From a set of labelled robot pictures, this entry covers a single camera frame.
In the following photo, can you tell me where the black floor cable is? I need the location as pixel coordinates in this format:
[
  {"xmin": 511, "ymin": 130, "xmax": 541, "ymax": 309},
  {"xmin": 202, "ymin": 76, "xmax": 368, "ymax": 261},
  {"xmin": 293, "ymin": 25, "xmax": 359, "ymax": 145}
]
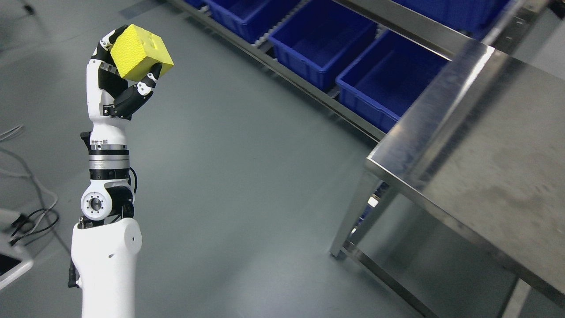
[{"xmin": 9, "ymin": 208, "xmax": 60, "ymax": 246}]

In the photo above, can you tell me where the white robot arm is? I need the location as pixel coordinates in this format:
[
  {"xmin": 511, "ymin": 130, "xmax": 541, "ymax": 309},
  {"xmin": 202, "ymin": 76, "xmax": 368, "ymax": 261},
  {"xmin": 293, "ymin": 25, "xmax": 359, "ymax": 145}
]
[{"xmin": 67, "ymin": 132, "xmax": 143, "ymax": 318}]

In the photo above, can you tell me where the blue plastic bin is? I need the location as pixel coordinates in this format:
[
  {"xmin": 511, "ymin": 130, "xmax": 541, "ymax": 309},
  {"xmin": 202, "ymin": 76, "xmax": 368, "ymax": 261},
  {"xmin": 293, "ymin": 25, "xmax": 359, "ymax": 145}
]
[
  {"xmin": 336, "ymin": 30, "xmax": 448, "ymax": 133},
  {"xmin": 204, "ymin": 0, "xmax": 299, "ymax": 44},
  {"xmin": 270, "ymin": 0, "xmax": 377, "ymax": 92}
]

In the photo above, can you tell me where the grey floor cable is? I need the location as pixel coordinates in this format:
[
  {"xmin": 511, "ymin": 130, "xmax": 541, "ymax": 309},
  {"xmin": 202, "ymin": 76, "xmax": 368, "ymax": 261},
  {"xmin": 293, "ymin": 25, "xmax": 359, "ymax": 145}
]
[{"xmin": 0, "ymin": 125, "xmax": 59, "ymax": 221}]

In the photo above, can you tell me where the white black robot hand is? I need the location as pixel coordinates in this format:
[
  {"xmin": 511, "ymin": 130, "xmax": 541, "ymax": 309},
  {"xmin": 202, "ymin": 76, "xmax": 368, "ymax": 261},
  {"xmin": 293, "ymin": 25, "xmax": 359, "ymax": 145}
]
[{"xmin": 81, "ymin": 25, "xmax": 163, "ymax": 149}]

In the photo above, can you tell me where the metal shelf rack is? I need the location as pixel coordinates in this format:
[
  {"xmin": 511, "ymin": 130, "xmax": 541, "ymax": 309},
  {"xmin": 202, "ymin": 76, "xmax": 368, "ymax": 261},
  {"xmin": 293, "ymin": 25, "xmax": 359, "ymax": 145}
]
[{"xmin": 168, "ymin": 0, "xmax": 552, "ymax": 143}]

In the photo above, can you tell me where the yellow foam block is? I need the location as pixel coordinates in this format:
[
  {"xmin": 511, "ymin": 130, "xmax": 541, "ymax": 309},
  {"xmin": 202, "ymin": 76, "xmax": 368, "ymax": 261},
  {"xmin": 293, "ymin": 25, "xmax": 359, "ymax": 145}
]
[{"xmin": 110, "ymin": 24, "xmax": 175, "ymax": 81}]

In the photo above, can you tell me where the stainless steel table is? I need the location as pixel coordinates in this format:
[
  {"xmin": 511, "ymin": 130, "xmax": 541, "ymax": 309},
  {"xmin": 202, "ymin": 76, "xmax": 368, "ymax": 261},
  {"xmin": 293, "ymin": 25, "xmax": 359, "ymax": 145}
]
[{"xmin": 329, "ymin": 40, "xmax": 564, "ymax": 318}]

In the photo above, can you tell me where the white device corner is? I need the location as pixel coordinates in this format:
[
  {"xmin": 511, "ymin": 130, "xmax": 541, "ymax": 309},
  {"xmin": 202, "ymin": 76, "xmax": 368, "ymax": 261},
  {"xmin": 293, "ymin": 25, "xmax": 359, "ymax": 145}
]
[{"xmin": 0, "ymin": 208, "xmax": 34, "ymax": 291}]

